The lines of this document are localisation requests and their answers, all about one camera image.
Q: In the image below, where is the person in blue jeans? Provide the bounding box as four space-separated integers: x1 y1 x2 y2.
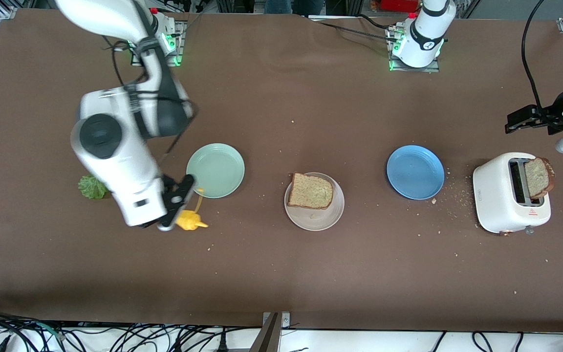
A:
265 0 325 16

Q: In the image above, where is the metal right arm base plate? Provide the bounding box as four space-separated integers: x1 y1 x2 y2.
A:
162 20 187 67

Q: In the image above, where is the red box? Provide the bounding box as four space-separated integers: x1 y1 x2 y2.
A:
378 0 420 13

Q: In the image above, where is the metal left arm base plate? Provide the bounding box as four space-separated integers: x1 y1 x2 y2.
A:
388 24 441 73

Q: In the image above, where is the black base power cable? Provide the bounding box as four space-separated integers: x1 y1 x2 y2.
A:
318 14 399 42

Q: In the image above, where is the pale green plate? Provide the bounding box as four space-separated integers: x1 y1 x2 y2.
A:
186 143 246 199

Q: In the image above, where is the brown bread slice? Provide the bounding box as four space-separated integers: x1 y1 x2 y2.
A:
287 172 334 210
524 156 556 199

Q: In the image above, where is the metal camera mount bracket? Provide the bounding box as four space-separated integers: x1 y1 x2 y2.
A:
249 311 292 352

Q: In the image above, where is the blue plate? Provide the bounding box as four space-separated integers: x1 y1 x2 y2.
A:
386 145 445 200

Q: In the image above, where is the black cable tangle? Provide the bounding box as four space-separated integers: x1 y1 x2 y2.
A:
0 307 250 352

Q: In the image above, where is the green lettuce leaf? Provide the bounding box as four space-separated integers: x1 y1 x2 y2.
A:
77 175 111 200

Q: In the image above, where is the white toaster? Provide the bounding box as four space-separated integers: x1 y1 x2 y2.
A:
472 152 552 237

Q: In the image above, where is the yellow mustard squeeze bottle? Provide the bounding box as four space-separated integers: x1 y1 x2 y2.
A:
176 188 209 231

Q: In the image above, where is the beige plate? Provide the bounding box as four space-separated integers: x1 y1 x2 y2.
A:
283 172 346 232

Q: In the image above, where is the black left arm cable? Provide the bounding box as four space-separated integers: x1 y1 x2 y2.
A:
520 0 548 110

